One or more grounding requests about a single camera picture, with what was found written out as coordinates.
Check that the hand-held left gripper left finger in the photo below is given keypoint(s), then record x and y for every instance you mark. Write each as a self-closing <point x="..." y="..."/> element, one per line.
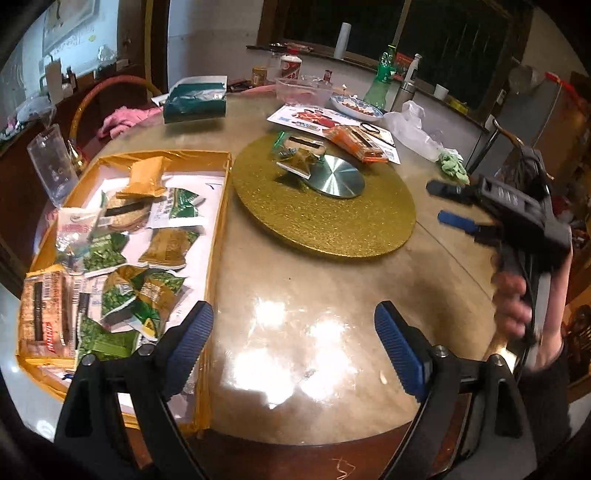
<point x="194" y="341"/>

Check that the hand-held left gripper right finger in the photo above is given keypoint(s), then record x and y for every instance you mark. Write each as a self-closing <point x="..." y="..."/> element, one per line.
<point x="401" y="350"/>

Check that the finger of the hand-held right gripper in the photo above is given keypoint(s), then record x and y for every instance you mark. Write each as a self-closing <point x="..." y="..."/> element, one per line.
<point x="450" y="190"/>
<point x="455" y="219"/>

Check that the yellow cardboard tray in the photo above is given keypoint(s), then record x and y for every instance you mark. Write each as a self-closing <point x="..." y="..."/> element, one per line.
<point x="217" y="258"/>

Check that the pile of mixed snack packs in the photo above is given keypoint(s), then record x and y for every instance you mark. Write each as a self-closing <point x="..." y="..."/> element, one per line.
<point x="115" y="295"/>

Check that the white green snack packet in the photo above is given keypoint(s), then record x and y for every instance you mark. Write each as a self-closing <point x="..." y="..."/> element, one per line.
<point x="178" y="207"/>

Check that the person's right hand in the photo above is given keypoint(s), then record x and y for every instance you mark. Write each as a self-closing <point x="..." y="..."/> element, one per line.
<point x="510" y="302"/>

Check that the green cloth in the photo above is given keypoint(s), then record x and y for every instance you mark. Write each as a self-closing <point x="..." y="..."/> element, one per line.
<point x="452" y="165"/>

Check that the clear plastic bag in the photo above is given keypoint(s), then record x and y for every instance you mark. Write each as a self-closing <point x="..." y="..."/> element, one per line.
<point x="415" y="131"/>

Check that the white cup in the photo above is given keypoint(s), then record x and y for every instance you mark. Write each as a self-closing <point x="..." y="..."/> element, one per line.
<point x="441" y="91"/>

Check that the orange snack pack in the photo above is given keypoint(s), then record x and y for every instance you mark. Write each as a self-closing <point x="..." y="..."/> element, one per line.
<point x="360" y="144"/>

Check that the grey metal cabinet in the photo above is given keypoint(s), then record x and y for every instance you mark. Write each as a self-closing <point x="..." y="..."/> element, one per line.
<point x="531" y="113"/>

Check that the steel thermos flask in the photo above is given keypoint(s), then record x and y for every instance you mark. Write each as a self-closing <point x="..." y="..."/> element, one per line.
<point x="401" y="98"/>

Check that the silver round disc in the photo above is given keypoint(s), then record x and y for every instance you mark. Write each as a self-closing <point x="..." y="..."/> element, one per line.
<point x="337" y="179"/>

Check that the blue patterned plate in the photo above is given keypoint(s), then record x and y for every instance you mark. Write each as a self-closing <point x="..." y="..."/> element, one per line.
<point x="355" y="107"/>

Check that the green glass bottle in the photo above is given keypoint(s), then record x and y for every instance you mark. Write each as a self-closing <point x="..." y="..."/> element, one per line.
<point x="379" y="85"/>

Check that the white spray bottle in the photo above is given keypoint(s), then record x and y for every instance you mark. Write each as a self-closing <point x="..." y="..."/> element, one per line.
<point x="412" y="69"/>

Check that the gold round turntable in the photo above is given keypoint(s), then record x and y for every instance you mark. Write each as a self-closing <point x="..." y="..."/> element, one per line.
<point x="323" y="221"/>

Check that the large brown cracker pack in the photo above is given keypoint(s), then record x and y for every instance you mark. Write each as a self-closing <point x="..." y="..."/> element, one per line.
<point x="46" y="314"/>

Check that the printed paper flyer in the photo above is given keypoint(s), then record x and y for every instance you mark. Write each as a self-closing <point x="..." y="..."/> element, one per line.
<point x="314" y="117"/>

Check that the clear green cracker packet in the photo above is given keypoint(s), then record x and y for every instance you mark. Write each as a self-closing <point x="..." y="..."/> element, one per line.
<point x="300" y="146"/>

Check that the small red can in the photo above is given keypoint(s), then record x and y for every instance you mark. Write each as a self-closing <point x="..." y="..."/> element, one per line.
<point x="328" y="76"/>

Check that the clear plastic container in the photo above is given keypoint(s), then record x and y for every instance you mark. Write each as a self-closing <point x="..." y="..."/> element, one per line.
<point x="300" y="91"/>

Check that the white paper roll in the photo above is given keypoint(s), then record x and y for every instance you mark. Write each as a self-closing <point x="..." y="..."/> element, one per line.
<point x="341" y="41"/>

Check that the red white can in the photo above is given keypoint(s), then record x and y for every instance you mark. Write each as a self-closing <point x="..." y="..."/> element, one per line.
<point x="290" y="69"/>

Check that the yellow lidded jar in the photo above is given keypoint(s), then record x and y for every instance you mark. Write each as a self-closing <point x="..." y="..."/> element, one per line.
<point x="259" y="76"/>

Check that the clear plastic jug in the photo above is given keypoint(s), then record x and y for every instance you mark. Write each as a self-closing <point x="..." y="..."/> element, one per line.
<point x="53" y="161"/>

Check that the pink cloth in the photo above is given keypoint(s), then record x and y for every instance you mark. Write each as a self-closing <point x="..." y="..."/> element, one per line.
<point x="127" y="121"/>

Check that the dark teal box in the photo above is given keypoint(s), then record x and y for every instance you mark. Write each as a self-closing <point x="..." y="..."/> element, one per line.
<point x="196" y="100"/>

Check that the orange hoop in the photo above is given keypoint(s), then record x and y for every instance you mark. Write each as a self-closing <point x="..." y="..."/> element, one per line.
<point x="87" y="95"/>

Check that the wall poster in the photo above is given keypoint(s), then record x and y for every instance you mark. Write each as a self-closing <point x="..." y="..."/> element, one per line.
<point x="69" y="23"/>

